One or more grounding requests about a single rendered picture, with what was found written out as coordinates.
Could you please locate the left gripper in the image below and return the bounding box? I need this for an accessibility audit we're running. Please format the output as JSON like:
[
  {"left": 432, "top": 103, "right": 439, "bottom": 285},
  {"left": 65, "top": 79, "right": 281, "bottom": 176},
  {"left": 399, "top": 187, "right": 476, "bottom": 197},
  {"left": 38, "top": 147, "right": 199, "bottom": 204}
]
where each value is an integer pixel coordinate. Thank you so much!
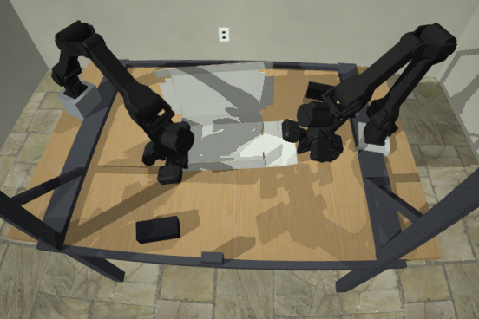
[{"left": 152, "top": 121, "right": 191, "bottom": 185}]

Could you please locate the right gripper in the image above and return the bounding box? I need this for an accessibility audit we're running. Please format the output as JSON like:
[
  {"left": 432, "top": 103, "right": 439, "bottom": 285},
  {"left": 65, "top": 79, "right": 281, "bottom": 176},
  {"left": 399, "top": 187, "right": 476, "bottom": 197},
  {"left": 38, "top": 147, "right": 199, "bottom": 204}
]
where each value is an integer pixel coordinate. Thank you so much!
[{"left": 282, "top": 119, "right": 344, "bottom": 154}]

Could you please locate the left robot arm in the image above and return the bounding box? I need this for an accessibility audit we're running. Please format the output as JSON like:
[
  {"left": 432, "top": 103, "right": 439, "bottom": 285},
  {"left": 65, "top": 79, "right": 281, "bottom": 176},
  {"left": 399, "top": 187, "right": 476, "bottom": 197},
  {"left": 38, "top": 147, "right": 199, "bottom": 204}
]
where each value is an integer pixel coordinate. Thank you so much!
[{"left": 51, "top": 20, "right": 194, "bottom": 166}]

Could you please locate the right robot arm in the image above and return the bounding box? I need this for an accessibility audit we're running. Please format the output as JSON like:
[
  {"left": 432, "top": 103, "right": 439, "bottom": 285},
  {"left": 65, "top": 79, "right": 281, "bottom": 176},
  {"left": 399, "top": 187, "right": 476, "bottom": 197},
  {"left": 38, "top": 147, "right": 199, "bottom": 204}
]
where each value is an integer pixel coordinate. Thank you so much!
[{"left": 297, "top": 23, "right": 457, "bottom": 163}]

